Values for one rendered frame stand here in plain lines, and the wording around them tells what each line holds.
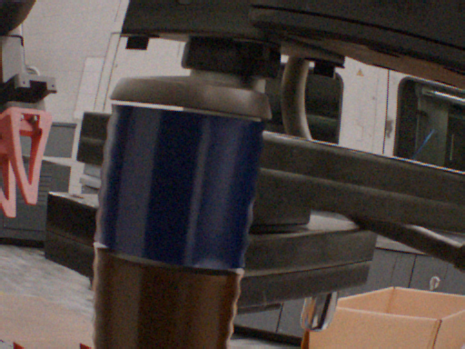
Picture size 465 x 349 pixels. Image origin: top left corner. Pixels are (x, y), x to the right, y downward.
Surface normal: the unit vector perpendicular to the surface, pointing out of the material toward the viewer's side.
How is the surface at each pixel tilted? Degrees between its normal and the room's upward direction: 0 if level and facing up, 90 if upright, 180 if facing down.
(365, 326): 88
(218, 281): 104
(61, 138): 90
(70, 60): 90
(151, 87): 72
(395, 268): 90
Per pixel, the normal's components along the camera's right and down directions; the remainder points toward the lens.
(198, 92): 0.18, -0.24
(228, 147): 0.57, 0.37
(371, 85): -0.57, -0.04
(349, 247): 0.84, 0.15
